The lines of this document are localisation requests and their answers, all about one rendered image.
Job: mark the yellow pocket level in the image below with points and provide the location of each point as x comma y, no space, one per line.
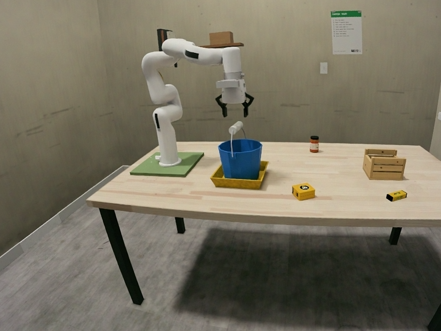
396,195

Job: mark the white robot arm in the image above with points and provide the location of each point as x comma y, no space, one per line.
173,51

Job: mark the small brown glass jar with black lid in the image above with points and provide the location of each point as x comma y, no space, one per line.
314,144

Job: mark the small wooden crate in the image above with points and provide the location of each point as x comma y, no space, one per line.
383,164

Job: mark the yellow square tray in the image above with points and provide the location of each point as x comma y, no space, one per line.
219,180

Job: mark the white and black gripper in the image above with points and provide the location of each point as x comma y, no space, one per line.
234,95

